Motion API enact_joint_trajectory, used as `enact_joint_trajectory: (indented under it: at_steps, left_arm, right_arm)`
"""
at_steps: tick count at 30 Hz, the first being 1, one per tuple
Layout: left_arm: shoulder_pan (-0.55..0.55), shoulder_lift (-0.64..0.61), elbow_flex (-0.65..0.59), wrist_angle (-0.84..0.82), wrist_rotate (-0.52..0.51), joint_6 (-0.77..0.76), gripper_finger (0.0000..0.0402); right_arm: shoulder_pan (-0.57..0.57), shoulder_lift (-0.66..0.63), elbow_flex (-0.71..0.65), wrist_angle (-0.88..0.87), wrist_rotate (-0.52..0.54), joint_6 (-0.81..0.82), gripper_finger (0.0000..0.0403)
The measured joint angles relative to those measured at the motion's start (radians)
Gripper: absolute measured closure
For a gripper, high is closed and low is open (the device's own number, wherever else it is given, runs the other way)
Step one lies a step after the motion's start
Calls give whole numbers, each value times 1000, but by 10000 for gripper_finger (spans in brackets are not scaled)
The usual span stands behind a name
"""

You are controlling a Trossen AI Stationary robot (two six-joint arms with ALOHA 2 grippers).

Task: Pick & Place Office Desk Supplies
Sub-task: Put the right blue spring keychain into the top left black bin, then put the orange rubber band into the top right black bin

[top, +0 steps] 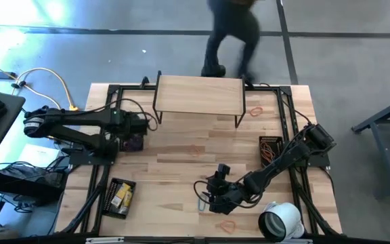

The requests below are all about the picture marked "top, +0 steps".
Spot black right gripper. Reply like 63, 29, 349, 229
208, 163, 250, 216

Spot purple coil wristband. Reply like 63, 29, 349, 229
127, 135, 144, 152

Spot black mesh basket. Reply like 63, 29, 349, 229
119, 134, 145, 153
259, 135, 285, 167

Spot white cylinder with dark lens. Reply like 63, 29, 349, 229
257, 201, 306, 243

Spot wooden shelf riser black legs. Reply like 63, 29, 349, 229
152, 70, 247, 129

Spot black mesh flat tray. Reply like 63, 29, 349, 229
102, 178, 137, 220

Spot white flat box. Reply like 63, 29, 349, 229
18, 144, 62, 169

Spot dark grey bag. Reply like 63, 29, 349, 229
0, 164, 64, 187

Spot black side table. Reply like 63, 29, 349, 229
0, 88, 64, 233

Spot person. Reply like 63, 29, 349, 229
200, 0, 262, 84

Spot grey-blue metal table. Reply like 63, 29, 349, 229
351, 93, 390, 199

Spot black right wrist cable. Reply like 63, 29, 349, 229
193, 179, 213, 206

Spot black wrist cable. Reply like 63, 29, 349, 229
88, 98, 158, 132
193, 179, 213, 206

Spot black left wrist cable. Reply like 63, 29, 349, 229
88, 98, 158, 132

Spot black metal table frame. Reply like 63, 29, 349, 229
58, 77, 343, 240

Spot yellow power cable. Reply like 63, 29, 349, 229
0, 56, 81, 142

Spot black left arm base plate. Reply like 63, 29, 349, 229
61, 147, 118, 167

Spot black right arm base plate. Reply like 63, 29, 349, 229
284, 148, 331, 169

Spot thin black cable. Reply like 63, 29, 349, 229
259, 82, 313, 125

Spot silver metal bracket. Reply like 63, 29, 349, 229
85, 237, 125, 244

